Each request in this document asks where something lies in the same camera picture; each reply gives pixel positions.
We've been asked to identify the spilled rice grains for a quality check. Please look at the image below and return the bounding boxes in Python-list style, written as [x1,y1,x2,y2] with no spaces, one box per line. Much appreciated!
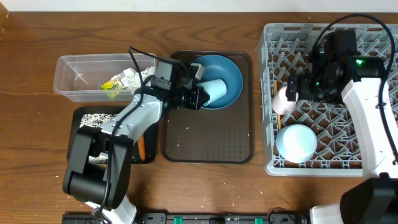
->
[80,113,116,164]

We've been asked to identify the light blue bowl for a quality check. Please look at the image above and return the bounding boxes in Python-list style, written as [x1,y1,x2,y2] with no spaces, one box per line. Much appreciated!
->
[275,124,318,164]

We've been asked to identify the orange carrot piece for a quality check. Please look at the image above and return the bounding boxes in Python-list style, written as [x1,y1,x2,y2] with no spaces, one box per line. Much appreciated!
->
[137,135,146,162]

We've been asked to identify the light blue cup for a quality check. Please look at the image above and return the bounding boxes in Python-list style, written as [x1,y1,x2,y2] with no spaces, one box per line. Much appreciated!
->
[198,79,227,106]

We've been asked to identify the pink cup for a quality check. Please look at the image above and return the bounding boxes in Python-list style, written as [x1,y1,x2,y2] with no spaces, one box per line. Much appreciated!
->
[272,86,299,115]

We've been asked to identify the grey dishwasher rack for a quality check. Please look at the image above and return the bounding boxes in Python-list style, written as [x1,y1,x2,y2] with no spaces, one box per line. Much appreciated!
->
[256,22,398,177]

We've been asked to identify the yellow foil snack wrapper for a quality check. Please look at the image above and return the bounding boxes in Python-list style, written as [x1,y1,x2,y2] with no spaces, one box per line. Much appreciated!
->
[100,77,124,100]

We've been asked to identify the black tray bin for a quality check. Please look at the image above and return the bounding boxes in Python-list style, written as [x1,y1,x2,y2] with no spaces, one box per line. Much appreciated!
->
[67,106,158,164]

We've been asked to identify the clear plastic bin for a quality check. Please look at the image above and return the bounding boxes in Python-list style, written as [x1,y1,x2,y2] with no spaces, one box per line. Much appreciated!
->
[53,52,160,103]

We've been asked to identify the brown serving tray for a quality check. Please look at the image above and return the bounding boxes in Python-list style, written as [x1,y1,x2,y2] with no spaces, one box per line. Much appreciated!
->
[162,50,254,164]

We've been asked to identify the wooden chopstick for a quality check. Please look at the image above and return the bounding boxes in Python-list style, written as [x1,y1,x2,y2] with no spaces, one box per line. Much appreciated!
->
[274,80,281,131]

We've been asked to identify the dark blue plate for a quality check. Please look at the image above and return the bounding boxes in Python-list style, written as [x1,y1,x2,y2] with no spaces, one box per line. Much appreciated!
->
[193,55,244,110]

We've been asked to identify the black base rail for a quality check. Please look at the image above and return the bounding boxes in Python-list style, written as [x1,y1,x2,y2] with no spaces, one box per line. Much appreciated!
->
[62,211,312,224]

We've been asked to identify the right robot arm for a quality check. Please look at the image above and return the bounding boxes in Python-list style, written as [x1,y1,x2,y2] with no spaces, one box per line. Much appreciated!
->
[285,30,397,223]

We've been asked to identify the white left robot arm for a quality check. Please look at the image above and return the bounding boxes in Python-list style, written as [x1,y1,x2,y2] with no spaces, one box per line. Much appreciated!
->
[63,59,210,223]

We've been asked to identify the white tissue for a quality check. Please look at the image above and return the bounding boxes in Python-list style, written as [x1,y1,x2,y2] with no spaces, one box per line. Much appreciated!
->
[119,67,141,90]

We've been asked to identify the white napkin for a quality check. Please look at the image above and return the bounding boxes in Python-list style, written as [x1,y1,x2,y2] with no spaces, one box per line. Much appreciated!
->
[141,66,155,86]

